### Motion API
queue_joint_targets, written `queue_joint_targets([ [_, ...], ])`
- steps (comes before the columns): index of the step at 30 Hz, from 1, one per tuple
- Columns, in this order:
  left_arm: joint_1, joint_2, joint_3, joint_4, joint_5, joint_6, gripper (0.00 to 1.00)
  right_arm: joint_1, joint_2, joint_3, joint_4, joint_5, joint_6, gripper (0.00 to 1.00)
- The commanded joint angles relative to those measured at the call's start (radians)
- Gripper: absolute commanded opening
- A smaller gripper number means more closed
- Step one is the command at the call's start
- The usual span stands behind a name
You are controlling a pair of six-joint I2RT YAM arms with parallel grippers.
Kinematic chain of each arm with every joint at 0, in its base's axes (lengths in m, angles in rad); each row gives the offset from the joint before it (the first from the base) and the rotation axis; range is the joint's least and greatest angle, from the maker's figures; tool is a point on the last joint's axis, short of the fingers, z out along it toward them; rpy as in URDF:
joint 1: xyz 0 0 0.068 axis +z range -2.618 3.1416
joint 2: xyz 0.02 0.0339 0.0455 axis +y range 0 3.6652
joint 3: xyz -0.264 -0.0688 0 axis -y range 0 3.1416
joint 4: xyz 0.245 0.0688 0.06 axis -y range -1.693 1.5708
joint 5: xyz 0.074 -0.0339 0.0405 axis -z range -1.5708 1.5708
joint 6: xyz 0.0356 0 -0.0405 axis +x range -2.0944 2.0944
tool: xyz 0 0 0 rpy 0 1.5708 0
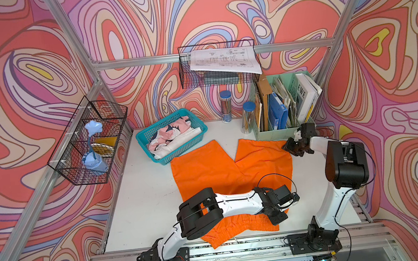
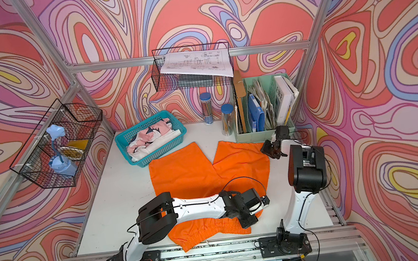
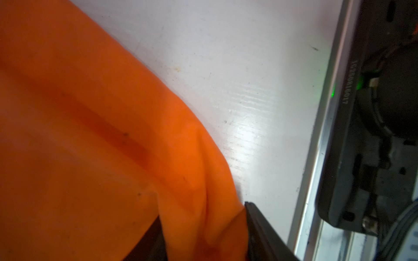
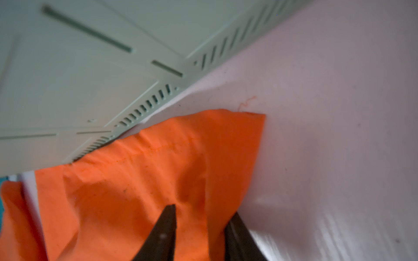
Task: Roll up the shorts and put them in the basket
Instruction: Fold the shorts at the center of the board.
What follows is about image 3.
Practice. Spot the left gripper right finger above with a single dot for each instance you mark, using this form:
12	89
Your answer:
264	244

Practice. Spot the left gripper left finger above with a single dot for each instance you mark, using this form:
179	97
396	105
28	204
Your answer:
151	247

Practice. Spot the orange shorts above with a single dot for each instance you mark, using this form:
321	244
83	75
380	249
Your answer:
95	148

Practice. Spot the aluminium rail front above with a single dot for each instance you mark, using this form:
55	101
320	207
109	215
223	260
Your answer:
306	222

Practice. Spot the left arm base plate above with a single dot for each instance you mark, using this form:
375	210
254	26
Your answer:
371	164

